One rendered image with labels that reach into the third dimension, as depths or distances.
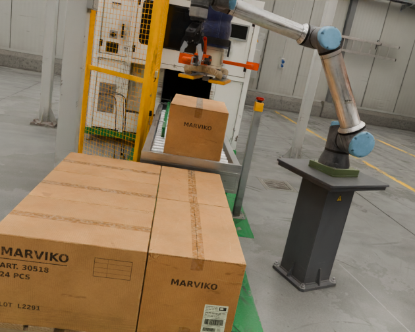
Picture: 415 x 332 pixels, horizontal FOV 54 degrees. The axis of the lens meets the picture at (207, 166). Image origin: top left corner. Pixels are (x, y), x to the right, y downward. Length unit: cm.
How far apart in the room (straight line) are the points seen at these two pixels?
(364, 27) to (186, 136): 1064
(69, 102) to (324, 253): 228
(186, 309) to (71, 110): 222
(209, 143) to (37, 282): 152
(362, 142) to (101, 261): 151
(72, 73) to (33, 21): 832
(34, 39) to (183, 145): 927
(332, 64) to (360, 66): 1081
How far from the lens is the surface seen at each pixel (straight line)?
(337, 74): 232
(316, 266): 279
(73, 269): 175
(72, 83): 354
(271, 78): 1210
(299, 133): 589
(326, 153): 261
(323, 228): 266
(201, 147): 285
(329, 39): 228
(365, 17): 1309
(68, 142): 364
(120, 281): 174
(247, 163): 345
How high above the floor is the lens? 134
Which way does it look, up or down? 16 degrees down
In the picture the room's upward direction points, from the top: 10 degrees clockwise
